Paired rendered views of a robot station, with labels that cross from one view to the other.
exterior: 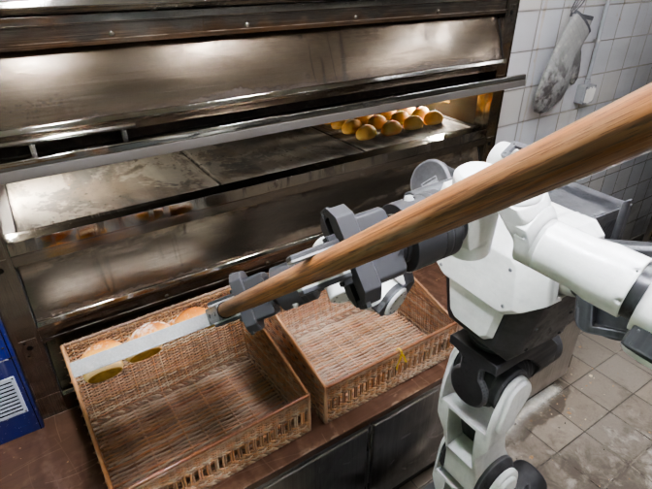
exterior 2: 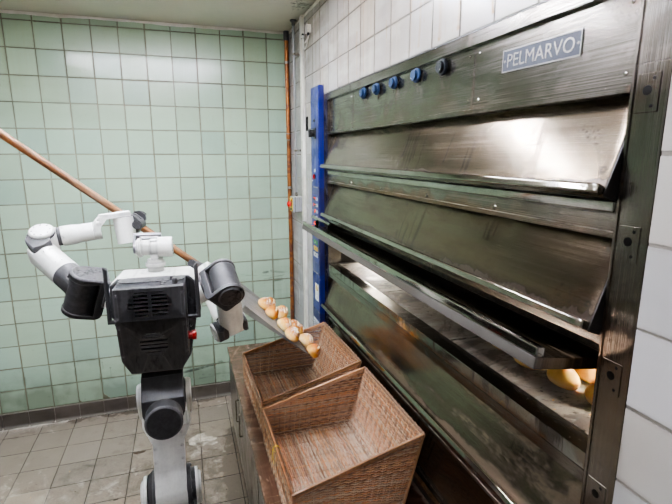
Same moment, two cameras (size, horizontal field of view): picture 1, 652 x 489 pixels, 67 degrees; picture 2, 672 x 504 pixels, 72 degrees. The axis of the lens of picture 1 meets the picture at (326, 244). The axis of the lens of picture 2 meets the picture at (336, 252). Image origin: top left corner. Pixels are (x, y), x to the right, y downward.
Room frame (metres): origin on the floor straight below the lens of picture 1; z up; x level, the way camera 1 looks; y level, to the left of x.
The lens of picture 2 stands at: (1.80, -1.65, 1.79)
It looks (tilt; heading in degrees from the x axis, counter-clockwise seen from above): 12 degrees down; 105
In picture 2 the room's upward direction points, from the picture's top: straight up
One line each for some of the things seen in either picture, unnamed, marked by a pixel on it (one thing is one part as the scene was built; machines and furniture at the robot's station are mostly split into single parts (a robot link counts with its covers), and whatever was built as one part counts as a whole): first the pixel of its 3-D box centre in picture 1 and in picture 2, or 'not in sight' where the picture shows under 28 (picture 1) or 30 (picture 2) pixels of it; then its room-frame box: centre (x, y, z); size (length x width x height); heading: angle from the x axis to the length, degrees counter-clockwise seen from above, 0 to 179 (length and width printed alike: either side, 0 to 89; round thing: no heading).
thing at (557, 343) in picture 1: (508, 352); (164, 393); (0.88, -0.43, 1.01); 0.28 x 0.13 x 0.18; 124
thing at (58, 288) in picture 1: (307, 213); (397, 353); (1.59, 0.07, 1.02); 1.79 x 0.11 x 0.19; 123
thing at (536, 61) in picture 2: not in sight; (411, 93); (1.61, 0.08, 1.99); 1.80 x 0.08 x 0.21; 123
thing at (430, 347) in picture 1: (353, 317); (334, 437); (1.37, -0.10, 0.72); 0.56 x 0.49 x 0.28; 124
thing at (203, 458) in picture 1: (188, 388); (297, 370); (1.04, 0.40, 0.72); 0.56 x 0.49 x 0.28; 125
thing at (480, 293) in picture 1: (524, 260); (157, 314); (0.86, -0.41, 1.27); 0.34 x 0.30 x 0.36; 30
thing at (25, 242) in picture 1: (303, 175); (403, 318); (1.61, 0.08, 1.16); 1.80 x 0.06 x 0.04; 123
